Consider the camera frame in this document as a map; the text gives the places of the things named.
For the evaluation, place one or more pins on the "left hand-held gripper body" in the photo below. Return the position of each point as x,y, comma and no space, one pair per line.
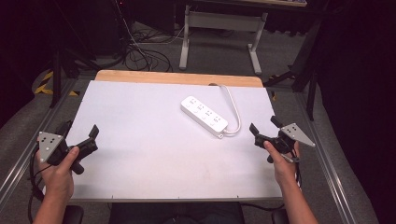
49,146

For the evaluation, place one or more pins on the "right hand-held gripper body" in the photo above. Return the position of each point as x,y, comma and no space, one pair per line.
288,138

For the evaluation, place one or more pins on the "white power strip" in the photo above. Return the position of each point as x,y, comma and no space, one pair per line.
204,115

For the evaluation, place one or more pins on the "person's right hand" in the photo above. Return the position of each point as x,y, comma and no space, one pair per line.
283,169

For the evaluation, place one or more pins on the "person's left hand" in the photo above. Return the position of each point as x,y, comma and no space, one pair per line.
57,177

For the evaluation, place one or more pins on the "yellow black floor tape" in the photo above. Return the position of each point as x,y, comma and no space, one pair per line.
46,84

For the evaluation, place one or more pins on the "black metal stand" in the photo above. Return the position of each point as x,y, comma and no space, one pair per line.
306,74

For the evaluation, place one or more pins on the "black tripod stand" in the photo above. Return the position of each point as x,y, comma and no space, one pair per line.
57,68

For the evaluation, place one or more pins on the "black chair armrest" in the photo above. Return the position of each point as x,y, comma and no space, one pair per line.
73,215
280,216

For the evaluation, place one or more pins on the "person's legs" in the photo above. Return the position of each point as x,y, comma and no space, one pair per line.
177,214

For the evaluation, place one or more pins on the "aluminium rail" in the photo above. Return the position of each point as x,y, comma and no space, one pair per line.
327,168
28,155

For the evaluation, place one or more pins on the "white metal desk frame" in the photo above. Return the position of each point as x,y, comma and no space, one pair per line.
222,21

